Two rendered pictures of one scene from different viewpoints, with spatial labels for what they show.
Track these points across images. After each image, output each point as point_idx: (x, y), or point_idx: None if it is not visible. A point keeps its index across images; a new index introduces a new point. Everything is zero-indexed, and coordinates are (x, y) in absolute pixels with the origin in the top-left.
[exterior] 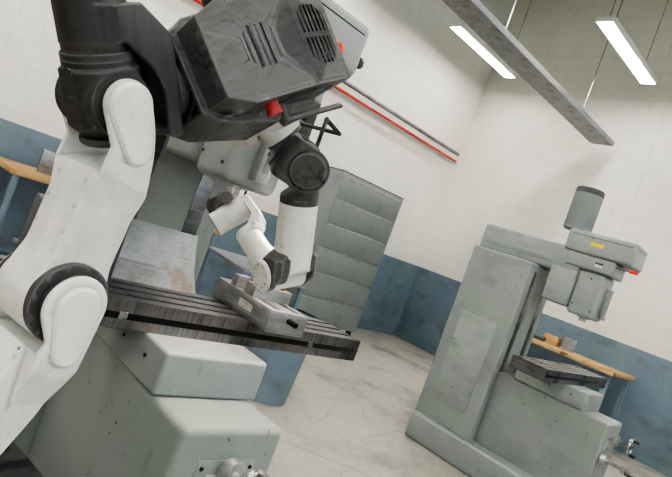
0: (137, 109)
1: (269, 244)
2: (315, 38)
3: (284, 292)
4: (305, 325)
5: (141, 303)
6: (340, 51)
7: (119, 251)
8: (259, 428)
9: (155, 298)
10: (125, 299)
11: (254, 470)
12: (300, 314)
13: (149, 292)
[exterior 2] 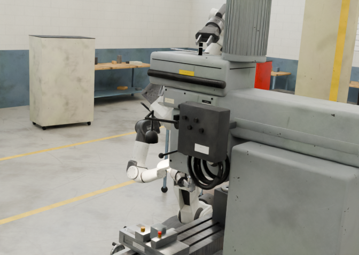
0: None
1: (149, 169)
2: (156, 85)
3: (140, 229)
4: (119, 234)
5: (195, 219)
6: (146, 86)
7: (213, 201)
8: (123, 249)
9: (197, 227)
10: (201, 217)
11: (119, 244)
12: (124, 230)
13: (204, 231)
